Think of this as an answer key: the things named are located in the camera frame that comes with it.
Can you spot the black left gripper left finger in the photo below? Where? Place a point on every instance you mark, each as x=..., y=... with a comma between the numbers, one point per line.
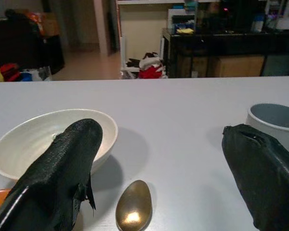
x=53, y=173

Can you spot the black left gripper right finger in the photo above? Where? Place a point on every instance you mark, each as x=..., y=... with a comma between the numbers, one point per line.
x=262, y=178

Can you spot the gold metal spoon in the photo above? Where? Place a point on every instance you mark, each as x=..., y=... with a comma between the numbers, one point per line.
x=135, y=207

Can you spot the white ceramic bowl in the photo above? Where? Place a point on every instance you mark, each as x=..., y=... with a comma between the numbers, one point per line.
x=24, y=144

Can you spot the grey ceramic mug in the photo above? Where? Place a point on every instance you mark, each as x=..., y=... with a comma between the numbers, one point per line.
x=274, y=118

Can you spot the red cloth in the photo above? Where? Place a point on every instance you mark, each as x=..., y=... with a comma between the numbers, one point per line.
x=10, y=72

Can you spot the plain brown cardboard box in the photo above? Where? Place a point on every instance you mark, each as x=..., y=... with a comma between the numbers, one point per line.
x=240, y=66

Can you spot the black cabinet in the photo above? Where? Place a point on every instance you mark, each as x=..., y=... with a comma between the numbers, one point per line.
x=17, y=43

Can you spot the black desk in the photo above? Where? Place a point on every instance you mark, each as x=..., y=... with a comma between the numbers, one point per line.
x=231, y=41

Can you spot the red and white clothes pile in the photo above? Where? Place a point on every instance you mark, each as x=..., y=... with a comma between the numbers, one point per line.
x=151, y=68

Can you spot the yellow cloth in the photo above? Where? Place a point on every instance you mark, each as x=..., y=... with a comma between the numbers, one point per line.
x=185, y=31

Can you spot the white drawer unit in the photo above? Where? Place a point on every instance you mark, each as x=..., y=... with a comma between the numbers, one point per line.
x=181, y=18

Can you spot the white rack frame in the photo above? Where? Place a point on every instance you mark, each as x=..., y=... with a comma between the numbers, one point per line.
x=123, y=55

